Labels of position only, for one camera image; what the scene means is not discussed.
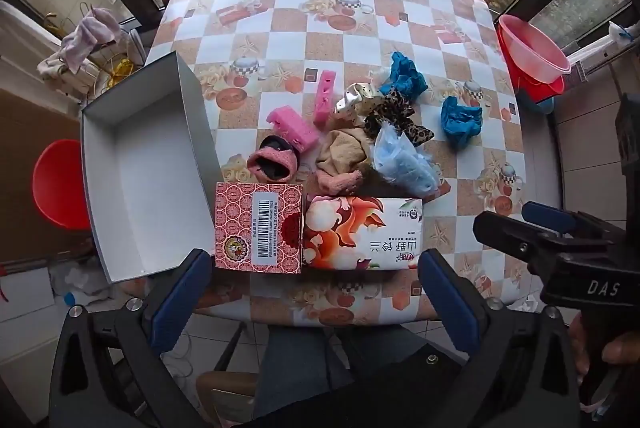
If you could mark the grey cardboard box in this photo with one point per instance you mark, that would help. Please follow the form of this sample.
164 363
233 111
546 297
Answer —
145 168

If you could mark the red plastic basin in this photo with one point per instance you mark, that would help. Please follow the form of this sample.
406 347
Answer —
537 91

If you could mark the wide pink foam block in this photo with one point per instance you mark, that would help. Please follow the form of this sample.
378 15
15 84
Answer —
292 128

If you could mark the beige cloth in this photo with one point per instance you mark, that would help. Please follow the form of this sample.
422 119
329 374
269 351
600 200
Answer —
55 66

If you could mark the white crumpled bag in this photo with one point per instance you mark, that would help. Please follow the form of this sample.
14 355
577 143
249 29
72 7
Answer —
80 278

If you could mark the white cabinet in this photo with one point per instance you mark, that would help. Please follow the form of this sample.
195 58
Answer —
20 48

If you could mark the person's right hand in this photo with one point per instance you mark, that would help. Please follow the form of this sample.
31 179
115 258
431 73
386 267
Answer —
580 348

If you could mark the pale pink cloth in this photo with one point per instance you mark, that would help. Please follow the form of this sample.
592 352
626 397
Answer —
90 33

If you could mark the blue plastic basin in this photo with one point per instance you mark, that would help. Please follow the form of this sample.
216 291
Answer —
542 107

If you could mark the checked tablecloth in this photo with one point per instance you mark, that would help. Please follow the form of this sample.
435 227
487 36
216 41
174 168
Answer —
400 8

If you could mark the pink plastic basin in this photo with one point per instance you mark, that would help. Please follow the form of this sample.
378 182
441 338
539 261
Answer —
530 48

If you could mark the white polka dot scrunchie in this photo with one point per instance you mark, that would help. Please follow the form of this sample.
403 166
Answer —
350 101

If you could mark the tall pink foam block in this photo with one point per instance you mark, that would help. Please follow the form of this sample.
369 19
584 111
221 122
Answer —
325 98

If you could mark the blue glove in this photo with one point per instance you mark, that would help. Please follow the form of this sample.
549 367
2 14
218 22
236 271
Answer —
460 121
405 76

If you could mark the white rod with blue clip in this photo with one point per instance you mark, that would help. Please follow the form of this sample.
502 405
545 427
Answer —
600 51

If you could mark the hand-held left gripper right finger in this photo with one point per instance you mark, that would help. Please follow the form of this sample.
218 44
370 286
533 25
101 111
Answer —
447 298

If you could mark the light blue plastic cover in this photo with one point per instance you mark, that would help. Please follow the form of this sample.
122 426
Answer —
400 163

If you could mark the red plastic chair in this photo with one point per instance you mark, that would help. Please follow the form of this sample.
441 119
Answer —
57 183

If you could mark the floral tissue pack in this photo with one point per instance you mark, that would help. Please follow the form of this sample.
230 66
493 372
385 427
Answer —
350 233

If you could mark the wooden stool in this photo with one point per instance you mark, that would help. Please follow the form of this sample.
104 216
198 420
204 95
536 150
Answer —
225 395

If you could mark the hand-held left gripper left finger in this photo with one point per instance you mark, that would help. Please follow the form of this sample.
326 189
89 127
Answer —
182 293

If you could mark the red patterned box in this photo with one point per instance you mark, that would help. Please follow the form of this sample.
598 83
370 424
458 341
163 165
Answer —
240 218

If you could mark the leopard print scrunchie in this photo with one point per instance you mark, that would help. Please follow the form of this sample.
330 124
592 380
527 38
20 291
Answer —
395 108

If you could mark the beige knitted sock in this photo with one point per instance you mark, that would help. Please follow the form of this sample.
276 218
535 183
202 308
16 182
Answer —
342 153

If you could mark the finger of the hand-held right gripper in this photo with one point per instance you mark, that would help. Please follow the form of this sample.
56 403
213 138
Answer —
545 215
505 233

